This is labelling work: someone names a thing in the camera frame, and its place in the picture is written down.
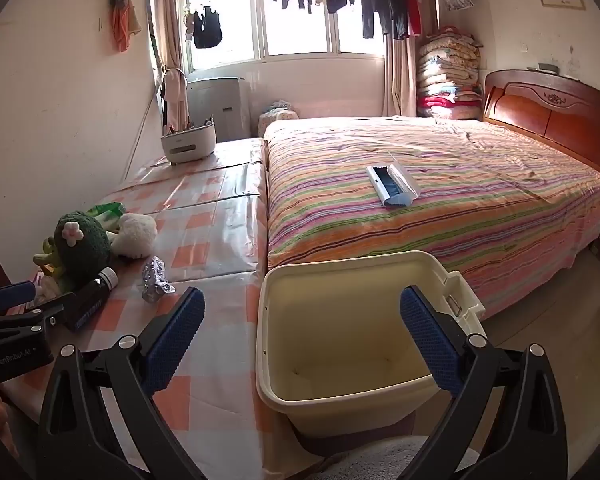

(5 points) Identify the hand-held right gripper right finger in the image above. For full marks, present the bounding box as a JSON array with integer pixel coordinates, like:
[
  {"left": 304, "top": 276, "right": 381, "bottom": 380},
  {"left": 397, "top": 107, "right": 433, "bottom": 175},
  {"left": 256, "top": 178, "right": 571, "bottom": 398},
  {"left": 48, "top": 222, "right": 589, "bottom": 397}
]
[{"left": 399, "top": 285, "right": 568, "bottom": 480}]

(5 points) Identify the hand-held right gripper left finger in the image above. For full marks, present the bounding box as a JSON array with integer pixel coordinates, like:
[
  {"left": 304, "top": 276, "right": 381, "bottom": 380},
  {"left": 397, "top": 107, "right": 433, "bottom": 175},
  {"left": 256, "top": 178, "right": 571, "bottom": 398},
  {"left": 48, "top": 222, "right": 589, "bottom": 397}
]
[{"left": 37, "top": 287, "right": 216, "bottom": 480}]

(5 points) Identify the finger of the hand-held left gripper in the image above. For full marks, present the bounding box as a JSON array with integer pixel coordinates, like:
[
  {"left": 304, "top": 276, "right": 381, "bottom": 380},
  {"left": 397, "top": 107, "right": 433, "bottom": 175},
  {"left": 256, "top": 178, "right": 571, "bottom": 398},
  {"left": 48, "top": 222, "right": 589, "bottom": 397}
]
[
  {"left": 0, "top": 296, "right": 66, "bottom": 335},
  {"left": 0, "top": 281, "right": 37, "bottom": 313}
]

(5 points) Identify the dark bottle with white cap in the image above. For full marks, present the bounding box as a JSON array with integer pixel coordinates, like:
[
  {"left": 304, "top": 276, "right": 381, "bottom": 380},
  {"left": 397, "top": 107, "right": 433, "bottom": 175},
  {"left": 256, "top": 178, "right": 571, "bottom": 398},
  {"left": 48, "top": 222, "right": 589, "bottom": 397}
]
[{"left": 62, "top": 266, "right": 119, "bottom": 332}]

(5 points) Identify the cream plastic bin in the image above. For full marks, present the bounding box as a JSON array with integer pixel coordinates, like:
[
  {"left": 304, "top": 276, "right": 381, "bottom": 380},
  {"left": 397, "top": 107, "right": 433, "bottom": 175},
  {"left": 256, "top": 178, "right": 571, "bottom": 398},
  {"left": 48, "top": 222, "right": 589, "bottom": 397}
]
[{"left": 256, "top": 250, "right": 487, "bottom": 436}]

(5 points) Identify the white fluffy plush toy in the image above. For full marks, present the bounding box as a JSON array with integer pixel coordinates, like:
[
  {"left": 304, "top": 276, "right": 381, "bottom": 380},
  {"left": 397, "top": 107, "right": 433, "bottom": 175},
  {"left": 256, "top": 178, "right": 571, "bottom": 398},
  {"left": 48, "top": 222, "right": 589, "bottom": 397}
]
[{"left": 111, "top": 212, "right": 159, "bottom": 260}]

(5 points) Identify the crumpled silver foil pack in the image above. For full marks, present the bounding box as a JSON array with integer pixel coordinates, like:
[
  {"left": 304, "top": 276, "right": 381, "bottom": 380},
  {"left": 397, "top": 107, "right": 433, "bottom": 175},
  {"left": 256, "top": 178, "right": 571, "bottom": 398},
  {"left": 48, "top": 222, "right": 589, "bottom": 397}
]
[{"left": 141, "top": 256, "right": 177, "bottom": 304}]

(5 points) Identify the green plush toy with flower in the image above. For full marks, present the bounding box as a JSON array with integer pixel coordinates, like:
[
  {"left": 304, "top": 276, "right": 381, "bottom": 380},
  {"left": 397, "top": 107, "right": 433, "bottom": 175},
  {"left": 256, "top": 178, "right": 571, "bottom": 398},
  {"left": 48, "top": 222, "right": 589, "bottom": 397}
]
[{"left": 32, "top": 208, "right": 113, "bottom": 293}]

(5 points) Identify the green plastic bag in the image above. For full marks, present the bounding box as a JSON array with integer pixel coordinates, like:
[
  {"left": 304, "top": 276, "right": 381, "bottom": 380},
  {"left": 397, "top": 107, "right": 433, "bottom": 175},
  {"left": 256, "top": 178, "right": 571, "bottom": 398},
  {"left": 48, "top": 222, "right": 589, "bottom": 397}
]
[{"left": 82, "top": 201, "right": 127, "bottom": 233}]

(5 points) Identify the orange checkered tablecloth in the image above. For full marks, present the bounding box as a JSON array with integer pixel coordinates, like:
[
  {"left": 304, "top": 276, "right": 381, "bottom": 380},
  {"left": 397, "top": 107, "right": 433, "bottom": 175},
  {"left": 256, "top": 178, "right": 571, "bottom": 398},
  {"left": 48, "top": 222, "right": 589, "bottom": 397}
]
[{"left": 0, "top": 137, "right": 326, "bottom": 480}]

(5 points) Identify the person's grey trouser leg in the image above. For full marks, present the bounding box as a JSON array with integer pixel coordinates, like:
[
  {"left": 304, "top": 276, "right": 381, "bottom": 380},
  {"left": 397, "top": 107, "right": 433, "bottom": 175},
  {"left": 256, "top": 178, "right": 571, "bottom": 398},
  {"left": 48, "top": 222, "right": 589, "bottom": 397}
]
[{"left": 307, "top": 434, "right": 481, "bottom": 480}]

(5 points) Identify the striped bed blanket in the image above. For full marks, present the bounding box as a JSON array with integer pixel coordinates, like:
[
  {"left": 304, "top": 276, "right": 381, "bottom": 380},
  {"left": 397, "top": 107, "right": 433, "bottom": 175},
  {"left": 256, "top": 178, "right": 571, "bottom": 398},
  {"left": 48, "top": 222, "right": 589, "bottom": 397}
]
[{"left": 262, "top": 116, "right": 600, "bottom": 321}]

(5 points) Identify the white desktop organizer box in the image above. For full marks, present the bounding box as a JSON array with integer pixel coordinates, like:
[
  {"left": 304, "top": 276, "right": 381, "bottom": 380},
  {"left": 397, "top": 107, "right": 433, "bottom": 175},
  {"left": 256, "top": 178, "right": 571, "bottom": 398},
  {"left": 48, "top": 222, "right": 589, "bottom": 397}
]
[{"left": 160, "top": 125, "right": 217, "bottom": 166}]

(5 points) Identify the white portable appliance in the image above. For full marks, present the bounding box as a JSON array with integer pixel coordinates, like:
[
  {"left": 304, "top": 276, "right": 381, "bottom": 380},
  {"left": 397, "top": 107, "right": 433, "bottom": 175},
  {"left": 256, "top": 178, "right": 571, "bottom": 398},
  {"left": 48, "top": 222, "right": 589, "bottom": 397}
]
[{"left": 186, "top": 76, "right": 253, "bottom": 143}]

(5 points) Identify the spotted stool cover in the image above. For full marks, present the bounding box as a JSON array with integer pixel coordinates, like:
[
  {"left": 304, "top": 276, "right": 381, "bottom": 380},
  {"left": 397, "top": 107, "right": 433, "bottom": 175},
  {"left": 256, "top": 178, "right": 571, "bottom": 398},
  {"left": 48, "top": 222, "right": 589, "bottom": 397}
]
[{"left": 259, "top": 101, "right": 301, "bottom": 133}]

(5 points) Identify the wooden bed headboard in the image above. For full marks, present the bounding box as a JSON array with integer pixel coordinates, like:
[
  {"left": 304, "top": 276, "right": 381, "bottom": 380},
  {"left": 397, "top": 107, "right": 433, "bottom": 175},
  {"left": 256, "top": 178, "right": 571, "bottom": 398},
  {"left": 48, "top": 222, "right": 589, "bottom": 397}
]
[{"left": 482, "top": 69, "right": 600, "bottom": 186}]

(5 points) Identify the pink curtain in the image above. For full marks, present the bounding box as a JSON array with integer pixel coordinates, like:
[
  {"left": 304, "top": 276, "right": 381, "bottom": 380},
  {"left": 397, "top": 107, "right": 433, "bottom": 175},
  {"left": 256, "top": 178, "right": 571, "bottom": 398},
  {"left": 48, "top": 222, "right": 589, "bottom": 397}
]
[
  {"left": 382, "top": 35, "right": 421, "bottom": 118},
  {"left": 142, "top": 0, "right": 188, "bottom": 133}
]

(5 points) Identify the stack of folded quilts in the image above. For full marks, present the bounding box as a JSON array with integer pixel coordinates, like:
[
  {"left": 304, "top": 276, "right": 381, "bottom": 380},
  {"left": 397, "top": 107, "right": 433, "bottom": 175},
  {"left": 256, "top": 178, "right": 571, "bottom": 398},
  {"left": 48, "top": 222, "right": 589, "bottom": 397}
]
[{"left": 416, "top": 27, "right": 483, "bottom": 121}]

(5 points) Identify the orange hanging cloth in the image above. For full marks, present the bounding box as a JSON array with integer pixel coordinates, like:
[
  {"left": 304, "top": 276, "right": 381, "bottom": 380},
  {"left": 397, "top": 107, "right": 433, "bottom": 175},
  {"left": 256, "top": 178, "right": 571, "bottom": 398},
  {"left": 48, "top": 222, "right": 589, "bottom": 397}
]
[{"left": 109, "top": 0, "right": 143, "bottom": 53}]

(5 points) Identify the black hanging garment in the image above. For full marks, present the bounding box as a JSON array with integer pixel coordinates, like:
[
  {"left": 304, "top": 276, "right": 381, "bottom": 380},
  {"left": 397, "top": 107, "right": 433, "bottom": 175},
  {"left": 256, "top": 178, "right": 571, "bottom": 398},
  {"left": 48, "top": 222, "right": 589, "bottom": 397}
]
[{"left": 192, "top": 6, "right": 224, "bottom": 50}]

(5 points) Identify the window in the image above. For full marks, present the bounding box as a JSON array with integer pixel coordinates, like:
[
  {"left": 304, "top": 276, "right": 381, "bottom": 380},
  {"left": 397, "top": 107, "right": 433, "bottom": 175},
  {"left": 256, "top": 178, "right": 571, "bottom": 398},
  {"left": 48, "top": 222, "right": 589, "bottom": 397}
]
[{"left": 177, "top": 0, "right": 388, "bottom": 73}]

